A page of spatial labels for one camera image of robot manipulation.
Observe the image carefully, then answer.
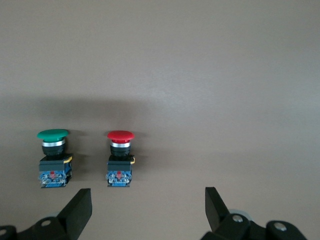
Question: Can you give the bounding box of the green mushroom push button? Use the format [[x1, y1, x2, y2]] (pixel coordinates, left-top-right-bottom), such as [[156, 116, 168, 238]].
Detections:
[[36, 128, 74, 189]]

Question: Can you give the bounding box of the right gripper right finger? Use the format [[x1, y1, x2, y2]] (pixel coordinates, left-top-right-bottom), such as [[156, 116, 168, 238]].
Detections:
[[199, 186, 309, 240]]

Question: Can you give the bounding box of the red mushroom push button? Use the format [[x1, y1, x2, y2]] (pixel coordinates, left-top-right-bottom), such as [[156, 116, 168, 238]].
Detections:
[[106, 129, 137, 188]]

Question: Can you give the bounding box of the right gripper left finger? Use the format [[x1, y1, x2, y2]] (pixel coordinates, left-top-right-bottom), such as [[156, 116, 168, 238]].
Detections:
[[0, 188, 93, 240]]

